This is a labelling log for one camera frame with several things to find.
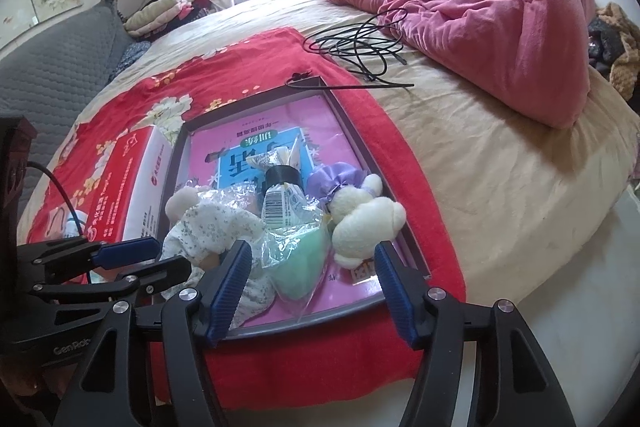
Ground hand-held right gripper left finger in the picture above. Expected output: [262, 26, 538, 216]
[52, 239, 253, 427]

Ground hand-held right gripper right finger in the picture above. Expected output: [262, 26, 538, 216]
[374, 241, 578, 427]

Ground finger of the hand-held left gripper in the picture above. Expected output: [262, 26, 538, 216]
[30, 254, 196, 308]
[17, 236, 162, 280]

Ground leopard and floral fabric items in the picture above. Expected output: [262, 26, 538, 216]
[162, 186, 276, 328]

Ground green sponge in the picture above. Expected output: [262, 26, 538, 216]
[260, 222, 336, 325]

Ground white plush with purple hat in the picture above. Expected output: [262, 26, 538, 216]
[306, 162, 407, 270]

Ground clear plastic bag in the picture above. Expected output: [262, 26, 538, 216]
[200, 184, 266, 228]

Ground white yellow snack packet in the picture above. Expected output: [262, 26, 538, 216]
[260, 184, 321, 228]

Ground grey shallow box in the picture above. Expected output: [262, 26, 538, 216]
[157, 77, 433, 343]

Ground red and white box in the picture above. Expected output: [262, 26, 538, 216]
[82, 124, 188, 243]

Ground beige bedsheet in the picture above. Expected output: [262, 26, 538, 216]
[15, 0, 640, 323]

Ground blue patterned cloth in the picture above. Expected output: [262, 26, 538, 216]
[107, 39, 153, 82]

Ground grey quilted headboard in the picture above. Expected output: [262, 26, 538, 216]
[0, 0, 136, 188]

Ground red floral blanket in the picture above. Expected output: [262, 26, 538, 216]
[17, 27, 468, 403]

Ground stack of folded clothes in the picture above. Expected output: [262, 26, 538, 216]
[122, 0, 221, 42]

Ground pink duvet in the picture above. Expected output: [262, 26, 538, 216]
[315, 0, 598, 130]

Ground brown knitted cloth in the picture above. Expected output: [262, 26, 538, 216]
[587, 2, 640, 100]

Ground dark clothing pile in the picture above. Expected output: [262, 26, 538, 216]
[587, 17, 626, 62]

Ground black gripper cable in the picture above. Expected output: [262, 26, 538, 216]
[25, 162, 93, 288]

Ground black cables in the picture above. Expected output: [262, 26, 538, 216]
[302, 7, 416, 82]

